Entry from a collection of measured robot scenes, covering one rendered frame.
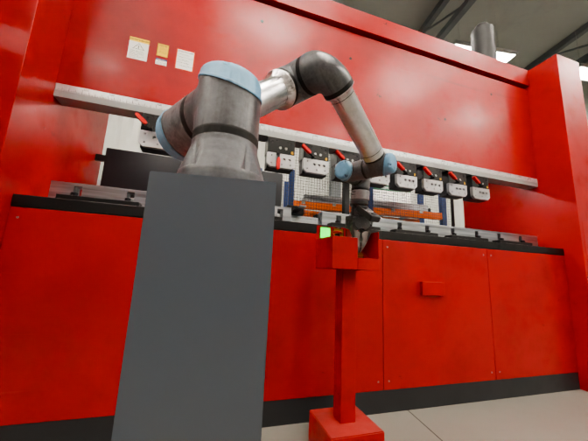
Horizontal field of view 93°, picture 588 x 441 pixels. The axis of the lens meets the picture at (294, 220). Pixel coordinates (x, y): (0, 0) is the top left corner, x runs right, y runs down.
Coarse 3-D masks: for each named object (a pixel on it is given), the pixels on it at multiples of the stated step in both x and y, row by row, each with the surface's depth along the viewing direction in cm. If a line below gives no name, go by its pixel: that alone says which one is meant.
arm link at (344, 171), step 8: (344, 160) 106; (360, 160) 105; (336, 168) 108; (344, 168) 106; (352, 168) 105; (360, 168) 103; (336, 176) 108; (344, 176) 105; (352, 176) 106; (360, 176) 104; (352, 184) 113
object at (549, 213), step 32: (544, 64) 213; (576, 64) 212; (544, 96) 211; (576, 96) 205; (544, 128) 208; (576, 128) 199; (544, 160) 206; (576, 160) 193; (512, 192) 226; (544, 192) 204; (576, 192) 188; (480, 224) 250; (512, 224) 224; (544, 224) 202; (576, 224) 185; (576, 256) 184; (576, 288) 182; (576, 320) 180; (576, 352) 179
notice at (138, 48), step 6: (132, 42) 135; (138, 42) 136; (144, 42) 137; (132, 48) 134; (138, 48) 135; (144, 48) 136; (132, 54) 134; (138, 54) 135; (144, 54) 136; (144, 60) 135
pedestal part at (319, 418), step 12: (324, 408) 110; (312, 420) 105; (324, 420) 101; (336, 420) 102; (360, 420) 102; (312, 432) 104; (324, 432) 95; (336, 432) 94; (348, 432) 94; (360, 432) 94; (372, 432) 95
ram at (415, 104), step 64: (128, 0) 137; (192, 0) 148; (64, 64) 124; (128, 64) 133; (256, 64) 153; (384, 64) 181; (448, 64) 200; (320, 128) 159; (384, 128) 173; (448, 128) 190; (512, 128) 210
